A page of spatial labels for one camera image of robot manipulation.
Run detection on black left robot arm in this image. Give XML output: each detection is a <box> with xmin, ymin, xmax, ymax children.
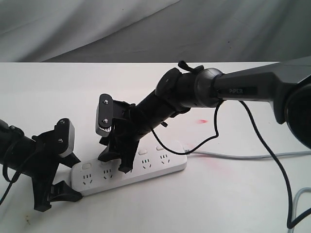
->
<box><xmin>0</xmin><ymin>118</ymin><xmax>83</xmax><ymax>212</ymax></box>

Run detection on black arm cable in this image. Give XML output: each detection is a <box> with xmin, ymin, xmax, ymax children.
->
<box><xmin>0</xmin><ymin>126</ymin><xmax>49</xmax><ymax>204</ymax></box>
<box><xmin>150</xmin><ymin>99</ymin><xmax>311</xmax><ymax>231</ymax></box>

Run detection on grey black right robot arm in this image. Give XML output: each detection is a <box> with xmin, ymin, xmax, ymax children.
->
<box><xmin>96</xmin><ymin>57</ymin><xmax>311</xmax><ymax>173</ymax></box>

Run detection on white five-outlet power strip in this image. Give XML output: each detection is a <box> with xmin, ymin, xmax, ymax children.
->
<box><xmin>71</xmin><ymin>144</ymin><xmax>188</xmax><ymax>197</ymax></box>

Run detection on grey backdrop cloth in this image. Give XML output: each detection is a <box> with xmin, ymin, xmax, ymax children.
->
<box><xmin>0</xmin><ymin>0</ymin><xmax>311</xmax><ymax>63</ymax></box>

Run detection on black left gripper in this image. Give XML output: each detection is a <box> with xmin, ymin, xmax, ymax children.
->
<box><xmin>32</xmin><ymin>131</ymin><xmax>82</xmax><ymax>211</ymax></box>

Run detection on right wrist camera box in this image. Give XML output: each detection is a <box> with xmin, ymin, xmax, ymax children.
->
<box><xmin>95</xmin><ymin>94</ymin><xmax>113</xmax><ymax>137</ymax></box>

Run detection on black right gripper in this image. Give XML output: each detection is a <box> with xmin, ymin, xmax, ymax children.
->
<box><xmin>97</xmin><ymin>100</ymin><xmax>139</xmax><ymax>173</ymax></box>

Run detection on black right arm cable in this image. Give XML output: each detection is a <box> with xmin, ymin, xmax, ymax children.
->
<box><xmin>150</xmin><ymin>99</ymin><xmax>311</xmax><ymax>231</ymax></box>

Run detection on grey power cable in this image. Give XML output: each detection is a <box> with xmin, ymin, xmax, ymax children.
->
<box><xmin>184</xmin><ymin>150</ymin><xmax>311</xmax><ymax>229</ymax></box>

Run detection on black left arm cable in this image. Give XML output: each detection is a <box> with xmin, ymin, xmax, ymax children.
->
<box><xmin>0</xmin><ymin>126</ymin><xmax>49</xmax><ymax>204</ymax></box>

